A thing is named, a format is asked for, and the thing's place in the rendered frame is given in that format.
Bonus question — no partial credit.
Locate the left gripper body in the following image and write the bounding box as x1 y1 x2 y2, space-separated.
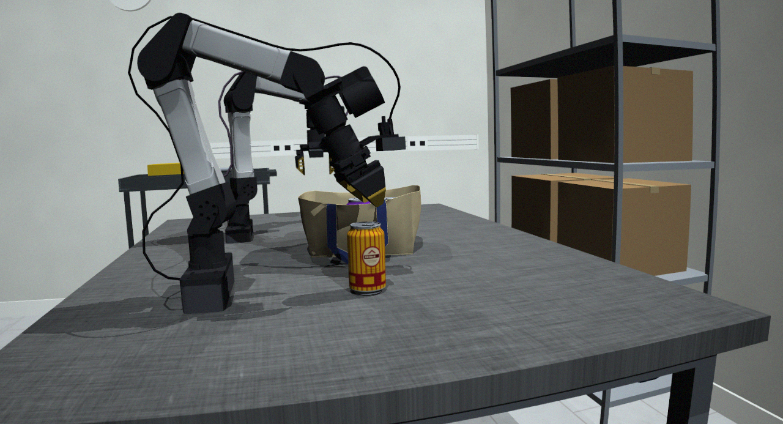
295 130 325 168

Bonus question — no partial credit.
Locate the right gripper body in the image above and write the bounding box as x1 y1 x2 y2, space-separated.
321 124 385 198

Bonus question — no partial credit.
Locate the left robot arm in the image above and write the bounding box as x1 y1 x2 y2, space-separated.
224 72 327 234

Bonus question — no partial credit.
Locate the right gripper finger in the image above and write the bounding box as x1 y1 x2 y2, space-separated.
339 180 368 203
352 186 386 207

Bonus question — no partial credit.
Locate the beige canvas tote bag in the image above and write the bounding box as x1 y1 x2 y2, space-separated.
298 185 421 265

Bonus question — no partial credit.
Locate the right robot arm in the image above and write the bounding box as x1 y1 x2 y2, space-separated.
137 13 385 286

